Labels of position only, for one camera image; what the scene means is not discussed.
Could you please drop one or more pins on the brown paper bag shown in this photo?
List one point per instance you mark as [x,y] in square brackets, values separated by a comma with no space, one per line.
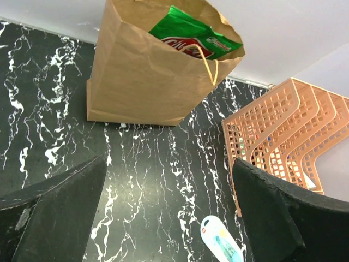
[136,78]

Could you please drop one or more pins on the toothbrush blister pack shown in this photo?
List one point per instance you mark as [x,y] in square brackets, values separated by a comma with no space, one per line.
[217,238]

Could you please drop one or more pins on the green cassava chips bag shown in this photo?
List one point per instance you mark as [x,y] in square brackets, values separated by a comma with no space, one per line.
[178,30]

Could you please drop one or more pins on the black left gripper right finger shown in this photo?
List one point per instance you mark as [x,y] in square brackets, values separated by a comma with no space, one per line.
[285,222]

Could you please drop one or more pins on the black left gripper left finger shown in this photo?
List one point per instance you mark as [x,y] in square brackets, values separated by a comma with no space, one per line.
[52,220]

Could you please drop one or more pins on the orange plastic file organizer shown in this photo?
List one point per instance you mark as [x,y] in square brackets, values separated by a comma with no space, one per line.
[284,131]

